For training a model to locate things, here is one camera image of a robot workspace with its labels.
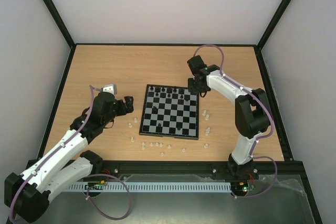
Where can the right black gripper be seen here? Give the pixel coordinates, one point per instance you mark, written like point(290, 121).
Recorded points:
point(197, 85)

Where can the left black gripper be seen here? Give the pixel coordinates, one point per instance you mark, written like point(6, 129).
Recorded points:
point(130, 106)

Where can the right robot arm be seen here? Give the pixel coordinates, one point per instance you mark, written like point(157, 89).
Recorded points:
point(252, 116)

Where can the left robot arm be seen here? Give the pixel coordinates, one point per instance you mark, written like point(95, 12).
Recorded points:
point(29, 194)

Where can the black white chessboard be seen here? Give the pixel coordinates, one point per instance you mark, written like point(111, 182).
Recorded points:
point(171, 113)

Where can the black aluminium frame rail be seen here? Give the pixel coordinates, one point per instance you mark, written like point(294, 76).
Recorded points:
point(168, 167)

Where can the light blue cable duct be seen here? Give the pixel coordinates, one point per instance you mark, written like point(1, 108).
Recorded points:
point(153, 187)

